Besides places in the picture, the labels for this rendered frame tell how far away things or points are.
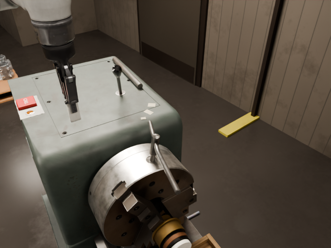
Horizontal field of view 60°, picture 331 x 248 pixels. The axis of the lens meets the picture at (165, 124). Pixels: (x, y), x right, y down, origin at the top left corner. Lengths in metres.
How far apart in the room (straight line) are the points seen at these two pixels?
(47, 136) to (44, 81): 0.37
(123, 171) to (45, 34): 0.40
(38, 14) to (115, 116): 0.41
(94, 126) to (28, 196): 1.69
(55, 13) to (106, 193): 0.47
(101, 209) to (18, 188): 1.86
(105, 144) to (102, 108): 0.17
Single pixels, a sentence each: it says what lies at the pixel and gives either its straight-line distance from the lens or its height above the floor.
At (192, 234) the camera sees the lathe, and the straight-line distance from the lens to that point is 1.11.
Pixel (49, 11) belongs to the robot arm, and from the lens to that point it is 0.70.
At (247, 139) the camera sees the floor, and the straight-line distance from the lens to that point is 2.93.
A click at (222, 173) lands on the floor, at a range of 2.53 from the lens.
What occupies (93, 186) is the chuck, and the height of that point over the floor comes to 1.16.
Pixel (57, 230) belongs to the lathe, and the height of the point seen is 0.54.
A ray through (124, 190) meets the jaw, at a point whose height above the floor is 1.21.
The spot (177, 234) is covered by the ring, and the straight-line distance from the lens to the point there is 0.81.
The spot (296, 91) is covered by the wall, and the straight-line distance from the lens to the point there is 2.89.
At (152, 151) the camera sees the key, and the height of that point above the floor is 1.27.
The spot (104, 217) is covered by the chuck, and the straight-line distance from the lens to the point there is 0.83.
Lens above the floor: 1.81
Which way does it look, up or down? 37 degrees down
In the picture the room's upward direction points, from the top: straight up
